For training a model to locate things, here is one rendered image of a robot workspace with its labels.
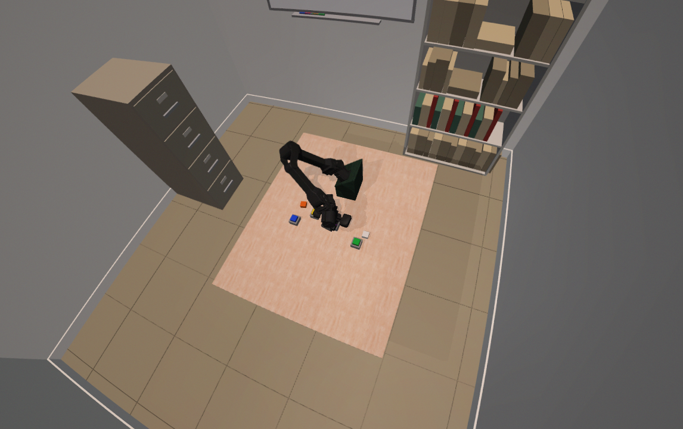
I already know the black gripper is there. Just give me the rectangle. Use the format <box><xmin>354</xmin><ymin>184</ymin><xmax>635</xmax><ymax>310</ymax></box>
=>
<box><xmin>313</xmin><ymin>206</ymin><xmax>352</xmax><ymax>228</ymax></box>

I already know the blue button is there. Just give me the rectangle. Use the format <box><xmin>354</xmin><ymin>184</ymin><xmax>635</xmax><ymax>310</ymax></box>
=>
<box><xmin>288</xmin><ymin>214</ymin><xmax>301</xmax><ymax>226</ymax></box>

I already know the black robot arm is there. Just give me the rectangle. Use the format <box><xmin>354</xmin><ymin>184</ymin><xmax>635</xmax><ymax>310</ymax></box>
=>
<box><xmin>279</xmin><ymin>141</ymin><xmax>351</xmax><ymax>232</ymax></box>

